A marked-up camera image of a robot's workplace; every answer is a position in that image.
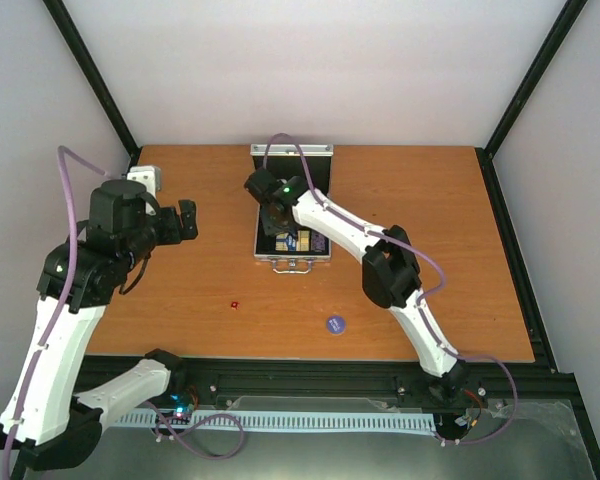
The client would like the blue playing card box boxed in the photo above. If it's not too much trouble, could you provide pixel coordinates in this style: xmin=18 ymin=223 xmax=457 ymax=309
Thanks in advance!
xmin=275 ymin=230 xmax=311 ymax=252

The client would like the aluminium poker case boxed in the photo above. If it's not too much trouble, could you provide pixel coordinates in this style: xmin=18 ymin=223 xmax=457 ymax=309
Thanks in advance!
xmin=245 ymin=144 xmax=334 ymax=275

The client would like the purple poker chip stack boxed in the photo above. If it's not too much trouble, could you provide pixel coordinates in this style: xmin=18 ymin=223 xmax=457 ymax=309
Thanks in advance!
xmin=310 ymin=232 xmax=327 ymax=253

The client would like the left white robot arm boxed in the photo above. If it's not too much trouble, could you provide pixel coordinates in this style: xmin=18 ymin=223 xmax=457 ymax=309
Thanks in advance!
xmin=0 ymin=193 xmax=198 ymax=479

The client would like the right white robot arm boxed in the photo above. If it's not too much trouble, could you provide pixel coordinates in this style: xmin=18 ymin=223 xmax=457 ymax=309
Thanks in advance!
xmin=248 ymin=182 xmax=467 ymax=405

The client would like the purple dealer button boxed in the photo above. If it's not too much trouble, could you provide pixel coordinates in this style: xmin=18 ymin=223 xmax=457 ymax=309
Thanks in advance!
xmin=325 ymin=315 xmax=346 ymax=335

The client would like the electronics board with led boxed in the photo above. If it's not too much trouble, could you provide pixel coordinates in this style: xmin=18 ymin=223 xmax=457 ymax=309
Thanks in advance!
xmin=161 ymin=390 xmax=199 ymax=426

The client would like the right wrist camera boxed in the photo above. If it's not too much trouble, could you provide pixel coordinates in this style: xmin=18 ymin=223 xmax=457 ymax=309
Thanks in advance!
xmin=244 ymin=168 xmax=285 ymax=204

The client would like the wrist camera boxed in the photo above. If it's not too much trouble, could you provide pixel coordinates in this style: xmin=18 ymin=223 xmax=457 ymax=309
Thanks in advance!
xmin=244 ymin=168 xmax=285 ymax=204
xmin=125 ymin=165 xmax=162 ymax=195

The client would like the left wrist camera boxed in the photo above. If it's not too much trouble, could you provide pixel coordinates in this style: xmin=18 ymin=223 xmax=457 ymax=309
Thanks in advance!
xmin=125 ymin=165 xmax=162 ymax=195

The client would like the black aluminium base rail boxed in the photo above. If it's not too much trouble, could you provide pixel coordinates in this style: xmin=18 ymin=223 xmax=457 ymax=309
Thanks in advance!
xmin=176 ymin=358 xmax=486 ymax=408

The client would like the left black frame post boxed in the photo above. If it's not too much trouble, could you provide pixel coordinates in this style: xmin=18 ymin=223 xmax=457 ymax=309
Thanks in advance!
xmin=42 ymin=0 xmax=142 ymax=166

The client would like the black frame post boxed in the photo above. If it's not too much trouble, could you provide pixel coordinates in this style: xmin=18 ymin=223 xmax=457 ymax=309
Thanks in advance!
xmin=42 ymin=0 xmax=142 ymax=166
xmin=482 ymin=0 xmax=589 ymax=156

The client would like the light blue cable duct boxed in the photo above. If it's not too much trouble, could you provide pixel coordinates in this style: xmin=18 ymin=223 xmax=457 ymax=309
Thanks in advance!
xmin=114 ymin=405 xmax=437 ymax=434

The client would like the right black frame post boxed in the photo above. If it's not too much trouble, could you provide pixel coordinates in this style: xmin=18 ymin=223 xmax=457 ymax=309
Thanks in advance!
xmin=482 ymin=0 xmax=589 ymax=156

